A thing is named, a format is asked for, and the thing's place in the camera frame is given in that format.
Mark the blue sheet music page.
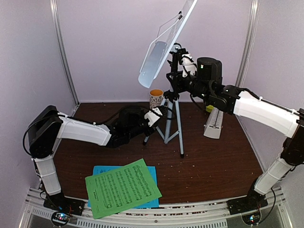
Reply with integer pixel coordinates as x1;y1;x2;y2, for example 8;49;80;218
93;165;159;209

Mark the floral ceramic mug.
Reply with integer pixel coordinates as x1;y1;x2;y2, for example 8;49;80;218
149;89;164;109

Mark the aluminium front rail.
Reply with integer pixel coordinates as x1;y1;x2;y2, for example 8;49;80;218
17;187;293;228

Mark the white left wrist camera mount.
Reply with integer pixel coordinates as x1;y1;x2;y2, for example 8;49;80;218
144;107;163;127

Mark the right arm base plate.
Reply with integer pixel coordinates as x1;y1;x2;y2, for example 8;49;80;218
227;196;268;215

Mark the left aluminium frame post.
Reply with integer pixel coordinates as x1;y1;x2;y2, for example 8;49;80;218
49;0;80;105

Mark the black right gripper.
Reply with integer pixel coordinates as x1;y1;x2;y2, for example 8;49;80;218
166;69;212;101

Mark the right aluminium frame post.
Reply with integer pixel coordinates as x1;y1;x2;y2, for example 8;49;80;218
235;0;260;87

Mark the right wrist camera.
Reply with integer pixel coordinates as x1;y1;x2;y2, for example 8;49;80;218
177;48;197;78

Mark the white metronome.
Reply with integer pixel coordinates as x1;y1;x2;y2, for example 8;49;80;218
204;108;224;139

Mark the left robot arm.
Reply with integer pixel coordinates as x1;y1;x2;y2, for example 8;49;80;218
22;105;168;211

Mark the green sheet music page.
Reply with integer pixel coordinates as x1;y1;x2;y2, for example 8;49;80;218
85;159;162;219

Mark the small yellow-green bowl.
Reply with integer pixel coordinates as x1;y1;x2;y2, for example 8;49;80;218
206;105;214;113

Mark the aluminium frame post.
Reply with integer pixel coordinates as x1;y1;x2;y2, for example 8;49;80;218
235;0;260;87
49;0;80;105

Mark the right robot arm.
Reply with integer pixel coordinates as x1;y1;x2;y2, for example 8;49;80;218
167;54;304;210

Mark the white perforated music stand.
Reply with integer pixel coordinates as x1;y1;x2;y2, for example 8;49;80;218
138;0;197;158

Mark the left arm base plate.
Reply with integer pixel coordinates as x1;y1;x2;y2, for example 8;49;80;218
43;196;85;216

